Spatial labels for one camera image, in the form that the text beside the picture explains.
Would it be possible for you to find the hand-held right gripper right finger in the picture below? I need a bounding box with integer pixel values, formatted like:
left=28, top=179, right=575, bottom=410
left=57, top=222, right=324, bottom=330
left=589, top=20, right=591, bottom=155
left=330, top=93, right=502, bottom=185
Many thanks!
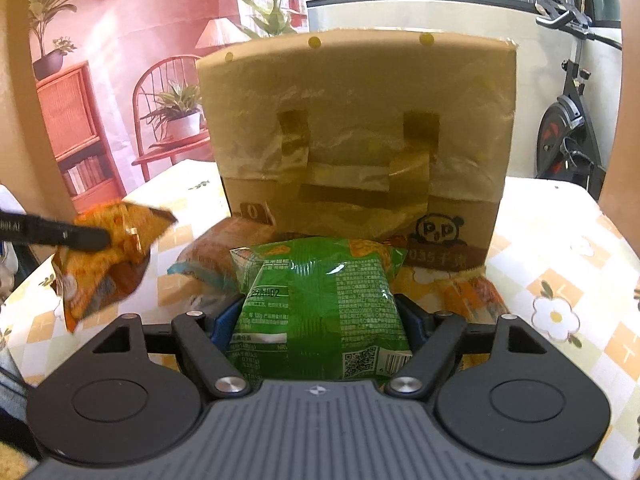
left=384, top=294, right=552, bottom=400

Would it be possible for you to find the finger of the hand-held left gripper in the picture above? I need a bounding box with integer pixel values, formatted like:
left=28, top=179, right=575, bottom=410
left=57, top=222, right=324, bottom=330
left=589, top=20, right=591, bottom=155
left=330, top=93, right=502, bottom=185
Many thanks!
left=22, top=212, right=113, bottom=253

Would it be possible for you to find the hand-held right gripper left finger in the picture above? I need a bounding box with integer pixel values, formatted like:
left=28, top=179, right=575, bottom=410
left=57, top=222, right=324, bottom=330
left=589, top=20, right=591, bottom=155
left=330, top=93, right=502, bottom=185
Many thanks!
left=92, top=294, right=254, bottom=400

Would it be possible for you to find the orange snack bag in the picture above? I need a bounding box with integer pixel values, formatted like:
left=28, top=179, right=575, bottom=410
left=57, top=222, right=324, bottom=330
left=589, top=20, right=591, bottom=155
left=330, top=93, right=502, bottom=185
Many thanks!
left=49, top=199, right=180, bottom=334

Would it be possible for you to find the orange yellow snack packet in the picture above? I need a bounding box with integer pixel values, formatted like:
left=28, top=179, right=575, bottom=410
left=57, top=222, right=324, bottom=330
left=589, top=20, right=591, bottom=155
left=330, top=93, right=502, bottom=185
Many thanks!
left=394, top=254, right=512, bottom=332

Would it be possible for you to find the brown snack bag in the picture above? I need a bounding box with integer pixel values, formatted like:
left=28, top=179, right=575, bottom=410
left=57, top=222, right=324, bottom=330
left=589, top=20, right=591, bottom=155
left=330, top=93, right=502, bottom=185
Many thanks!
left=166, top=216, right=282, bottom=297

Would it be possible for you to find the green snack bag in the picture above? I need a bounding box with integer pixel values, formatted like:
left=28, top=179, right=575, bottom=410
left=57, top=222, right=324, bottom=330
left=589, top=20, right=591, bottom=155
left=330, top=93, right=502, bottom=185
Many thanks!
left=228, top=236, right=417, bottom=384

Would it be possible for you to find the plastic-lined cardboard box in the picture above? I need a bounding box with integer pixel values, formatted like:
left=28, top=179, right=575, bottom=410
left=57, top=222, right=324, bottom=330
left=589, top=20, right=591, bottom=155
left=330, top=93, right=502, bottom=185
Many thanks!
left=195, top=30, right=519, bottom=267

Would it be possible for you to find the wooden board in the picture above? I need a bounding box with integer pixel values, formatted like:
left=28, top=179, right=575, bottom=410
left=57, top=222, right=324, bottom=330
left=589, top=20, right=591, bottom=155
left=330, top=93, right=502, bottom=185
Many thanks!
left=0, top=0, right=77, bottom=217

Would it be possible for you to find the floral checked tablecloth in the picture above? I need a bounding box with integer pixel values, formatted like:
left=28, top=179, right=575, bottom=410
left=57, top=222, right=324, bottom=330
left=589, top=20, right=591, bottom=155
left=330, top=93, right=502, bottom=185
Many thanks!
left=0, top=159, right=640, bottom=461

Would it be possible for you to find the printed room backdrop cloth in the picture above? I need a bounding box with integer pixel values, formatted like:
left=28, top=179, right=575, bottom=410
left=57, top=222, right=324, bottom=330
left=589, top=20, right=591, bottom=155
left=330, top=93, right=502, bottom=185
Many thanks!
left=27, top=0, right=309, bottom=212

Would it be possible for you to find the black exercise bike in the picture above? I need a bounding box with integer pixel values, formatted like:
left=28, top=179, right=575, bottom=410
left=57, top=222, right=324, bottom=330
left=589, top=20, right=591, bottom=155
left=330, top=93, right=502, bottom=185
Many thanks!
left=532, top=0, right=624, bottom=202

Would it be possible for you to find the wooden door panel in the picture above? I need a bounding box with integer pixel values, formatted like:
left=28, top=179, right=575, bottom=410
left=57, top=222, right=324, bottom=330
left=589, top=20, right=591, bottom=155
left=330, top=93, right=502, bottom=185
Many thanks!
left=597, top=0, right=640, bottom=212

